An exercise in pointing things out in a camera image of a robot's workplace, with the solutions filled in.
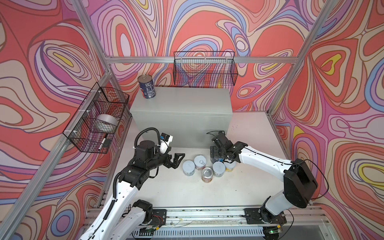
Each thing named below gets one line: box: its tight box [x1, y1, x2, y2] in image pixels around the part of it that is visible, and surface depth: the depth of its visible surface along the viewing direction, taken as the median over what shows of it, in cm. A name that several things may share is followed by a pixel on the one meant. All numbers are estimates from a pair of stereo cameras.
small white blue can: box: [212, 161, 226, 178], surface depth 86 cm
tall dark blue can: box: [137, 74, 157, 99], surface depth 76 cm
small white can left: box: [182, 160, 196, 177], surface depth 87 cm
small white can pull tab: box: [194, 155, 207, 171], surface depth 88 cm
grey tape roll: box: [93, 114, 118, 134], surface depth 74 cm
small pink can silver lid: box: [201, 167, 214, 183], surface depth 84 cm
